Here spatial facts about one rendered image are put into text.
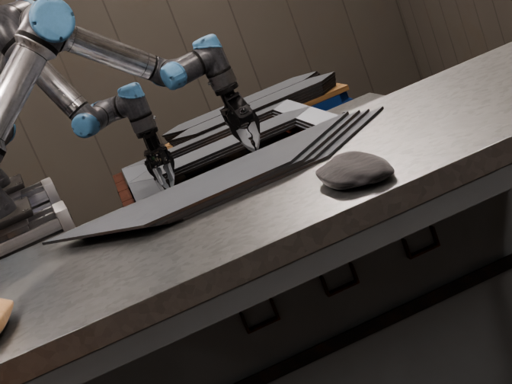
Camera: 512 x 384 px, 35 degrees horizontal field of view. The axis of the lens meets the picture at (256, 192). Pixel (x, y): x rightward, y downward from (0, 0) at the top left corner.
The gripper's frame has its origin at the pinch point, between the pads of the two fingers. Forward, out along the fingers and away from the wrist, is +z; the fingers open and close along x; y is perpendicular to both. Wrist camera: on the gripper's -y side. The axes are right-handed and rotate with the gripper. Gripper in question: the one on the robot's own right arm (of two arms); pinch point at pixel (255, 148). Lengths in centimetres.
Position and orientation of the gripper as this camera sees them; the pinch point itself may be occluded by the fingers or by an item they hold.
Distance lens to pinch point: 242.2
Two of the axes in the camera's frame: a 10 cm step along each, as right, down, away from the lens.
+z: 4.0, 8.7, 2.9
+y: -2.9, -1.8, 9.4
